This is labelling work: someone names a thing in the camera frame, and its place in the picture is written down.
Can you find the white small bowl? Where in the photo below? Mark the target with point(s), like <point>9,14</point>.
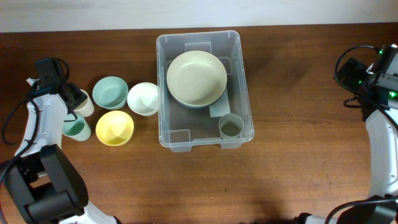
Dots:
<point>143,99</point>

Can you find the cream plastic cup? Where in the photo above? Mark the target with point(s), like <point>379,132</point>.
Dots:
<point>86,108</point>

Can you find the yellow small bowl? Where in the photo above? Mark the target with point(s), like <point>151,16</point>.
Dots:
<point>114,128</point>

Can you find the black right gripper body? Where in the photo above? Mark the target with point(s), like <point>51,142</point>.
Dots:
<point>357,77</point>

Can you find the clear plastic storage bin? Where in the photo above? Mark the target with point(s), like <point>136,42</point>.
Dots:
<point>180,127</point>

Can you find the beige bowl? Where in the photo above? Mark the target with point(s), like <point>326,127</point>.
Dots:
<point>196,77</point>

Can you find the green plastic cup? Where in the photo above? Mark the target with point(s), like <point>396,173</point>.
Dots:
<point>76,127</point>

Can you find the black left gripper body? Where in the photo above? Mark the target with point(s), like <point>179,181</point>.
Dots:
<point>81,95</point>

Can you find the green small bowl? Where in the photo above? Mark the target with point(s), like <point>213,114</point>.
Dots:
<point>110,93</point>

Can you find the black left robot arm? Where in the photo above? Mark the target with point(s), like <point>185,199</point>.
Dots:
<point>42,182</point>

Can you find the grey plastic cup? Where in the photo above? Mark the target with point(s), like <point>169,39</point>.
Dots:
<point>230,126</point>

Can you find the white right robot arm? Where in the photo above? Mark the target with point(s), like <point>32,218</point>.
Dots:
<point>381,206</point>

